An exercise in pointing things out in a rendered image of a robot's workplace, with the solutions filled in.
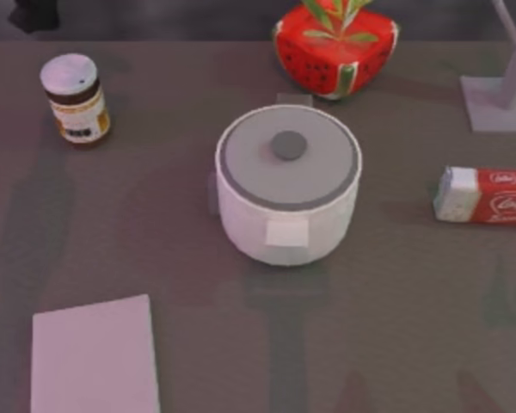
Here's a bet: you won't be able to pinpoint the red watermelon plant pot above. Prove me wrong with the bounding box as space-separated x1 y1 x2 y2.
272 0 402 102

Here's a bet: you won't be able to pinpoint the blurry black object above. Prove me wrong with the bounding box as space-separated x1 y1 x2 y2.
6 0 64 34

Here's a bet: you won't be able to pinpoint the green plant leaves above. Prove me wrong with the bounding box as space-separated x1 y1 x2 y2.
301 0 379 44

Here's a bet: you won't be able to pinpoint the jar with white lid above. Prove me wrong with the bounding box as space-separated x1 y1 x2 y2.
39 52 113 150

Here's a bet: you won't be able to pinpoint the white flat sheet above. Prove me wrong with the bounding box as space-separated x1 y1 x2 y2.
29 293 162 413

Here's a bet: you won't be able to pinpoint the red biscuit packet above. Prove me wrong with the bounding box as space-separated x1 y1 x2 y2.
432 165 516 226

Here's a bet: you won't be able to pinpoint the white stand with base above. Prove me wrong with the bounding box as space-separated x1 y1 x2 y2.
459 0 516 134

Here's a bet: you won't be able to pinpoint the white pot with grey lid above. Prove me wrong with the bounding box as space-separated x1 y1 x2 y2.
206 93 364 268

